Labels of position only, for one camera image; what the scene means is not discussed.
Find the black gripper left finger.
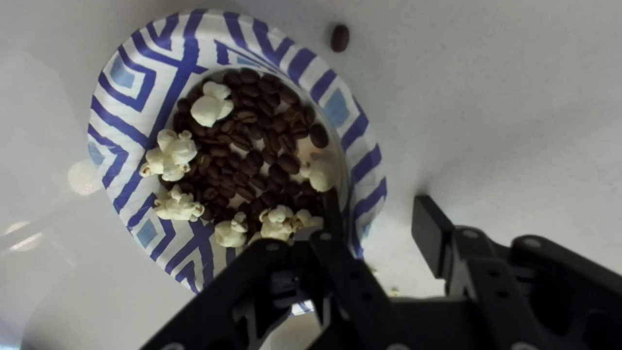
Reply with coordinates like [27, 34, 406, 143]
[139, 190, 415, 350]

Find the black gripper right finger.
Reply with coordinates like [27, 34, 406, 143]
[410, 192, 622, 350]

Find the white popcorn piece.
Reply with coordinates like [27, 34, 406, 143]
[211, 211, 250, 250]
[293, 151, 338, 194]
[151, 182, 205, 223]
[188, 79, 237, 130]
[137, 126, 200, 182]
[256, 202, 324, 242]

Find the coffee beans heap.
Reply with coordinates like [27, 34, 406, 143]
[169, 66, 334, 225]

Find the blue patterned paper bowl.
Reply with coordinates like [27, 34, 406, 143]
[85, 5, 388, 295]

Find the single coffee bean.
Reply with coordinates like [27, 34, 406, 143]
[328, 23, 351, 54]

